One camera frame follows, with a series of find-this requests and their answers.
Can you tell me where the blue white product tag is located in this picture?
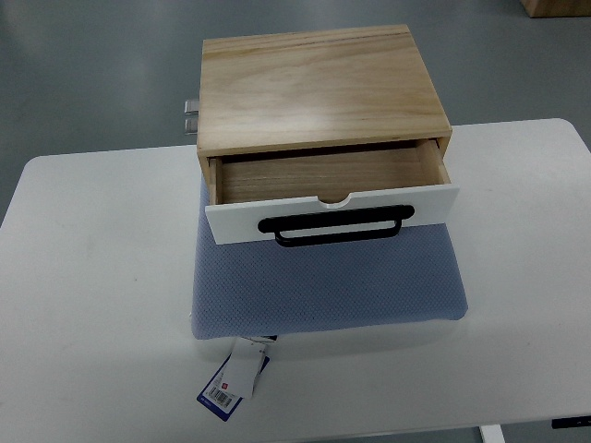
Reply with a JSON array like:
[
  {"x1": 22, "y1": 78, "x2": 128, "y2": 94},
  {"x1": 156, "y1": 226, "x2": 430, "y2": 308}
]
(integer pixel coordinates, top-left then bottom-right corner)
[{"x1": 197, "y1": 335, "x2": 277, "y2": 422}]

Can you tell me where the cardboard box corner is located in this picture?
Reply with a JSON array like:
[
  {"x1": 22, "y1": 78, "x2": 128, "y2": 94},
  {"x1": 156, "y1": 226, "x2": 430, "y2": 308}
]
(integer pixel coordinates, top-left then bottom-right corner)
[{"x1": 520, "y1": 0, "x2": 591, "y2": 18}]

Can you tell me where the blue mesh cushion mat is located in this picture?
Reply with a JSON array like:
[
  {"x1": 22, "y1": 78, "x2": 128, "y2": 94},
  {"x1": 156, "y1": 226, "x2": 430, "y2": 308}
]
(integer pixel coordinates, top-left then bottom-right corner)
[{"x1": 190, "y1": 182, "x2": 469, "y2": 341}]

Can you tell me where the wooden drawer cabinet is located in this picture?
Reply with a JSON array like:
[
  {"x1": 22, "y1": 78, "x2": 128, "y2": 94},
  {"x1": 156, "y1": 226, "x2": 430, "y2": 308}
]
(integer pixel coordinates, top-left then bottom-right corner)
[{"x1": 197, "y1": 25, "x2": 452, "y2": 186}]

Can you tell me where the upper grey metal clamp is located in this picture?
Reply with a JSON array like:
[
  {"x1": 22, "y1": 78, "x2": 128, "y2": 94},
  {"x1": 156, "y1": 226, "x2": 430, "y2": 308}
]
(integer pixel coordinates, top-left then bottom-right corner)
[{"x1": 184, "y1": 99, "x2": 199, "y2": 114}]

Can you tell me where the white top drawer black handle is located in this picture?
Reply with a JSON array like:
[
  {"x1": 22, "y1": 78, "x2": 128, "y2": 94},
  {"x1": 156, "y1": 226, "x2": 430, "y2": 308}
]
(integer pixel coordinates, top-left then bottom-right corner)
[{"x1": 202, "y1": 139, "x2": 459, "y2": 245}]

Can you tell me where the grey metal clamp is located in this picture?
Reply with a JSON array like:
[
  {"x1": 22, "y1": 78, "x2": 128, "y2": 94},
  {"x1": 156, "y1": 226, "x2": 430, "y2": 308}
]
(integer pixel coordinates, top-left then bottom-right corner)
[
  {"x1": 184, "y1": 117, "x2": 198, "y2": 135},
  {"x1": 184, "y1": 99, "x2": 199, "y2": 114}
]

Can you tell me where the white table leg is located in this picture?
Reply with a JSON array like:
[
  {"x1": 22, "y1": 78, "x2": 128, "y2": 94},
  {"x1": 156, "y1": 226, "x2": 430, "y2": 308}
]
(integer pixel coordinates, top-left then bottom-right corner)
[{"x1": 479, "y1": 425, "x2": 506, "y2": 443}]

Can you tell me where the black table control panel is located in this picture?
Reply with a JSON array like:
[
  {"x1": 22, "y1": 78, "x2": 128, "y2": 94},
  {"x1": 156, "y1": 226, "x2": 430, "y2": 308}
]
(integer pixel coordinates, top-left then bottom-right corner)
[{"x1": 551, "y1": 415, "x2": 591, "y2": 429}]

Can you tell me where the lower grey metal clamp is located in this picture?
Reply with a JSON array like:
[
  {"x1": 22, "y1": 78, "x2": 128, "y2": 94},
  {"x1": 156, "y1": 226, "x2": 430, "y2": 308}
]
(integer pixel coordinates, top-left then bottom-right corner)
[{"x1": 184, "y1": 117, "x2": 198, "y2": 135}]

